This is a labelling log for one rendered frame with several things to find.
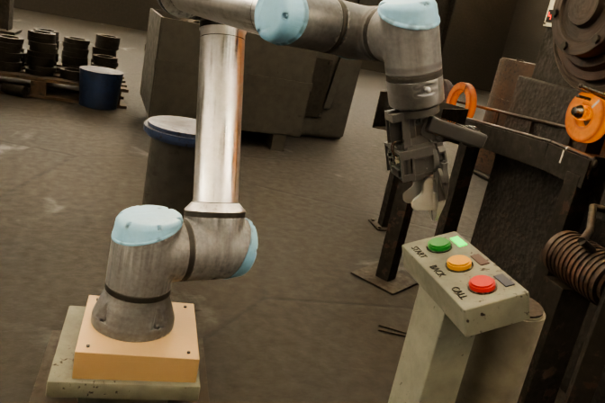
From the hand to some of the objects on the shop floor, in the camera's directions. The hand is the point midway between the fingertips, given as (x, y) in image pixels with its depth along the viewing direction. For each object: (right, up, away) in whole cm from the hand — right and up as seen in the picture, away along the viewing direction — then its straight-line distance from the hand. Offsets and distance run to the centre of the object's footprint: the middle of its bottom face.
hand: (437, 212), depth 106 cm
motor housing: (+40, -61, +61) cm, 95 cm away
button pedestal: (-9, -65, +11) cm, 67 cm away
